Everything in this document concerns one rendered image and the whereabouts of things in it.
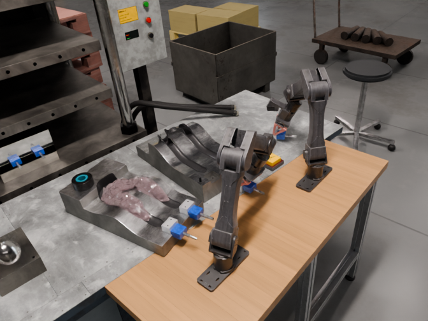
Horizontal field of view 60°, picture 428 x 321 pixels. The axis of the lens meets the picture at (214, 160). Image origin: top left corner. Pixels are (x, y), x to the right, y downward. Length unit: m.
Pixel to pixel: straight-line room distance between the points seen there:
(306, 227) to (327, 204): 0.16
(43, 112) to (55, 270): 0.81
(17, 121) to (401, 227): 2.28
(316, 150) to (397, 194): 1.47
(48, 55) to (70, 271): 0.96
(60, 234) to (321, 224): 0.98
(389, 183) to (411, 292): 0.95
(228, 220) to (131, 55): 1.24
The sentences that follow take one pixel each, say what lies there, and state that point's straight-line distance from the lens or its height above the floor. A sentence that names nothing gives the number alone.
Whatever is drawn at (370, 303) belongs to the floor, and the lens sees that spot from 2.27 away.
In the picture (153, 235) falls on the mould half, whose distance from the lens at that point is 1.35.
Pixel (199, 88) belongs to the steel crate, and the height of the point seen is 0.22.
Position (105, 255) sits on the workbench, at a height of 0.80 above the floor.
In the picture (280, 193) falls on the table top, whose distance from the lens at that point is 1.56.
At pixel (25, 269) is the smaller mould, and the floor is 0.85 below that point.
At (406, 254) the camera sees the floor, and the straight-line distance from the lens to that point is 2.55.
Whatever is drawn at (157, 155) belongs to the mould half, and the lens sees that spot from 1.67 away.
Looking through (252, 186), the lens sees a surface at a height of 0.84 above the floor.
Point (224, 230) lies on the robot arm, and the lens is 1.17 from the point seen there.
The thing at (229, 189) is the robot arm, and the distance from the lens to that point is 1.13.
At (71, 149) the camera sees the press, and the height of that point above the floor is 0.78.
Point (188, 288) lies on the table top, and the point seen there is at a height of 0.80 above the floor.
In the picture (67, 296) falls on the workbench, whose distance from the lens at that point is 1.35.
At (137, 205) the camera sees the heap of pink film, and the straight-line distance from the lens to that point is 1.41.
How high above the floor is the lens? 1.80
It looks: 35 degrees down
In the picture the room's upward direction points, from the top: 5 degrees counter-clockwise
